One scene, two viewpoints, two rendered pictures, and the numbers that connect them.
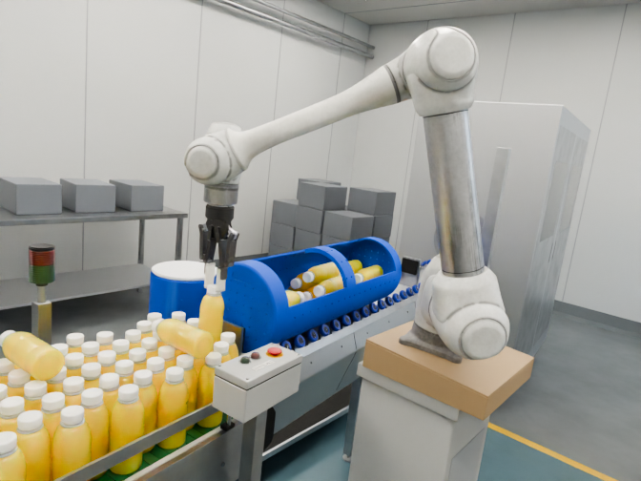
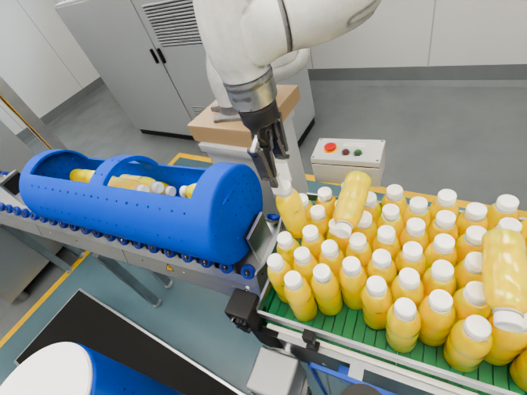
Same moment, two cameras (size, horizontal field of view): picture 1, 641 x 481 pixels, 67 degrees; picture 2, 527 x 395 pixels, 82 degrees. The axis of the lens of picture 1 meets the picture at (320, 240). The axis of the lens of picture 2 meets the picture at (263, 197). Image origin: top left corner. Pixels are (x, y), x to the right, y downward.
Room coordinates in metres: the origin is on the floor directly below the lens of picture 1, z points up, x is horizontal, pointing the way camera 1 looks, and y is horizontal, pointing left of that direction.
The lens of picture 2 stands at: (1.28, 0.81, 1.70)
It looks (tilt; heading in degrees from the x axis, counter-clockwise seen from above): 44 degrees down; 276
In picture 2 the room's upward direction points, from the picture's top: 22 degrees counter-clockwise
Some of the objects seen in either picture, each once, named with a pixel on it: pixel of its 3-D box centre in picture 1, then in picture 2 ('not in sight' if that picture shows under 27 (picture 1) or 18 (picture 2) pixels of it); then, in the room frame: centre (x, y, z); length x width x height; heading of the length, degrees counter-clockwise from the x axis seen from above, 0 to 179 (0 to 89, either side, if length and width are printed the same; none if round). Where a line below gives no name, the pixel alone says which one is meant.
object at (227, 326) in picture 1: (231, 342); (258, 237); (1.39, 0.24, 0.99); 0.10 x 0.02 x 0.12; 57
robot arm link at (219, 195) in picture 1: (220, 194); (251, 88); (1.28, 0.28, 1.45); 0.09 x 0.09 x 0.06
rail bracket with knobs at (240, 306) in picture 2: not in sight; (247, 309); (1.47, 0.43, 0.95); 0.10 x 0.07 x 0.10; 57
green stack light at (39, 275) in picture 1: (41, 272); not in sight; (1.27, 0.75, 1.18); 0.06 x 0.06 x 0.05
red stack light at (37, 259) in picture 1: (41, 256); not in sight; (1.27, 0.75, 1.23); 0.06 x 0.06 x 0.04
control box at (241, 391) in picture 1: (258, 379); (348, 161); (1.06, 0.11, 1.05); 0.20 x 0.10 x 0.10; 147
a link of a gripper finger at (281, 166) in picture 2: (220, 279); (283, 171); (1.27, 0.26, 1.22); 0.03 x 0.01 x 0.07; 147
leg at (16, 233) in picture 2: not in sight; (40, 249); (3.13, -0.81, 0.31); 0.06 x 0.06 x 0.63; 57
